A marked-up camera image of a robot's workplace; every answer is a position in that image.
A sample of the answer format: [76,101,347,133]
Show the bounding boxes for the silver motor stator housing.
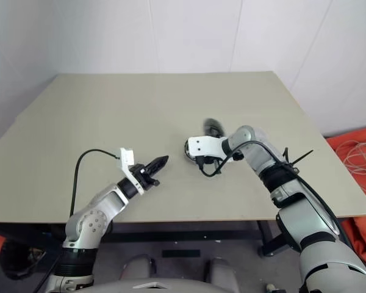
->
[181,137,192,162]

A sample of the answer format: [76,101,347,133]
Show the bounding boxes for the black bag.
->
[0,240,51,281]

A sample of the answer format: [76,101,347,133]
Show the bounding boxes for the large orange cloth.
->
[325,124,366,265]

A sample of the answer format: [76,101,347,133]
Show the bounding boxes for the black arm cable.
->
[69,148,121,216]
[196,140,348,245]

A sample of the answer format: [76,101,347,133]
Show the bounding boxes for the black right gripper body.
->
[196,155,221,167]

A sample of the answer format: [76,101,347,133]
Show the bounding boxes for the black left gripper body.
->
[130,164,161,192]

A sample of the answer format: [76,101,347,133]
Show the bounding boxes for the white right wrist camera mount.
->
[187,136,230,160]

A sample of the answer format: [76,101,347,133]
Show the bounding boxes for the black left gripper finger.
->
[148,159,170,178]
[146,155,170,170]

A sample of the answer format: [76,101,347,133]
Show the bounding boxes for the grey robot torso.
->
[90,277,304,293]

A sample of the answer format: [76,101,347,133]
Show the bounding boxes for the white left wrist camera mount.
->
[118,147,146,196]

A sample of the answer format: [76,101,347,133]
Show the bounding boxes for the grey rounded shape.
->
[203,257,236,284]
[118,254,159,281]

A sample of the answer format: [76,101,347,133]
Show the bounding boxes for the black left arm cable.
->
[69,148,121,216]

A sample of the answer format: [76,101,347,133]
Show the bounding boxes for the black zip tie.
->
[281,147,314,172]

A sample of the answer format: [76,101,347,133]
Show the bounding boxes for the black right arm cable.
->
[196,140,348,245]

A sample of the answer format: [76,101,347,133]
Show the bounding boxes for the dark metal table frame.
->
[0,218,296,258]

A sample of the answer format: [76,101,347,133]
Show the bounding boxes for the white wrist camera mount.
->
[118,147,146,196]
[187,136,230,160]

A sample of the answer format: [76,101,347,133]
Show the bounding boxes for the black rotor silver spokes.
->
[202,117,227,138]

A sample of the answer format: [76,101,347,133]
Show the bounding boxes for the white coiled cable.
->
[334,133,366,177]

